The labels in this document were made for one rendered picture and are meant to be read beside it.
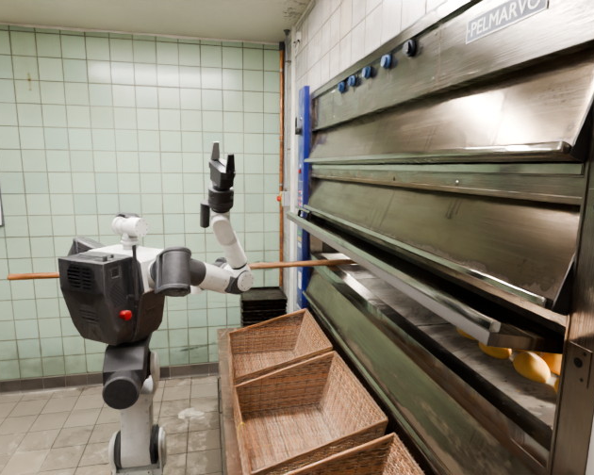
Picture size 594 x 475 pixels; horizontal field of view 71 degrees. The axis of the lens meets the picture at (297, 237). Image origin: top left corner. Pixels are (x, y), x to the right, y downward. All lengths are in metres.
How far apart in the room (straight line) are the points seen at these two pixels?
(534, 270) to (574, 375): 0.19
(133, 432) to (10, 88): 2.50
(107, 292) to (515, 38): 1.25
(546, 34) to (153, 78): 2.77
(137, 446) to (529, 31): 1.74
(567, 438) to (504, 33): 0.79
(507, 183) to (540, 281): 0.22
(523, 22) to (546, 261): 0.47
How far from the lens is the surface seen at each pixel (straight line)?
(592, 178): 0.82
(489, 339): 0.79
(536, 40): 0.98
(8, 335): 3.78
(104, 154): 3.34
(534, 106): 0.93
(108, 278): 1.41
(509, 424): 1.04
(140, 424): 1.80
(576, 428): 0.91
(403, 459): 1.46
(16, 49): 3.56
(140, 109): 3.32
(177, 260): 1.40
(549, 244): 0.89
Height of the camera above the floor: 1.69
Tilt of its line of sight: 10 degrees down
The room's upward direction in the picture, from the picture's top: 1 degrees clockwise
